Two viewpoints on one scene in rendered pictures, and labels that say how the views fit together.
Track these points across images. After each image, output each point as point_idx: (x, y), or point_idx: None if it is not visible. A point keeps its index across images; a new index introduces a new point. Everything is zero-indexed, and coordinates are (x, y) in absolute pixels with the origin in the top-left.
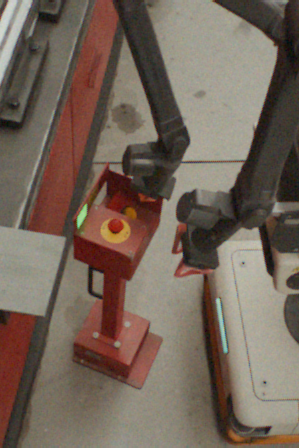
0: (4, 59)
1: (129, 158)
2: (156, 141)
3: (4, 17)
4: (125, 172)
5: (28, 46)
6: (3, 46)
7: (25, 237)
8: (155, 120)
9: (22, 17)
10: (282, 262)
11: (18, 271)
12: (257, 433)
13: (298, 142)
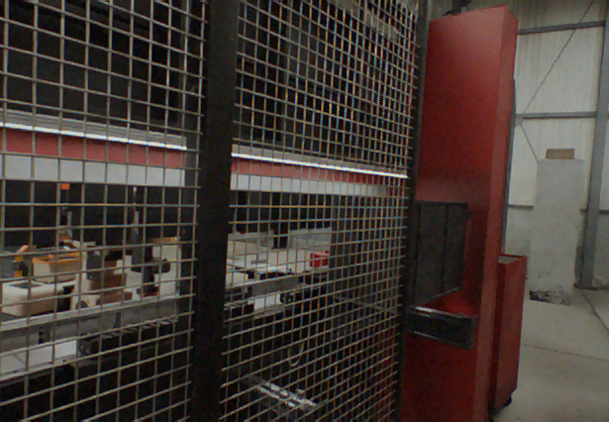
0: (153, 296)
1: (166, 260)
2: (146, 262)
3: (116, 307)
4: (168, 268)
5: None
6: (143, 300)
7: (235, 263)
8: (151, 242)
9: (105, 304)
10: (131, 289)
11: (247, 262)
12: None
13: (106, 243)
